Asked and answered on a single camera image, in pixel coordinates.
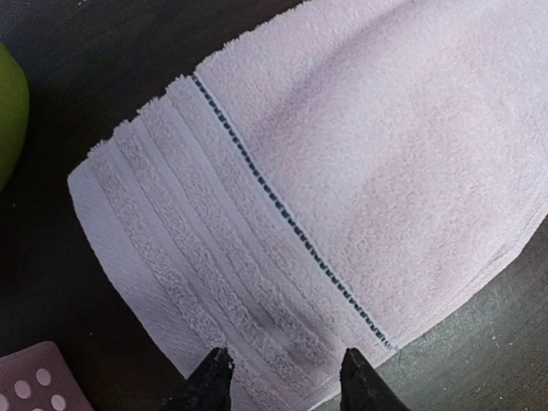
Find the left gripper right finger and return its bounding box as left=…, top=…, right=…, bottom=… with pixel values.
left=340, top=348, right=410, bottom=411

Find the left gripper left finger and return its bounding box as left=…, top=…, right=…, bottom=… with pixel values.
left=160, top=348, right=234, bottom=411

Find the pink towel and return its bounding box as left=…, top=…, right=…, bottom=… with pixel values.
left=68, top=1, right=547, bottom=410

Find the pink plastic basket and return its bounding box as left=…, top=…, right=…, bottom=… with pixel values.
left=1, top=341, right=92, bottom=411

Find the green bowl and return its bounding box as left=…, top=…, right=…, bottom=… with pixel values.
left=0, top=44, right=30, bottom=189

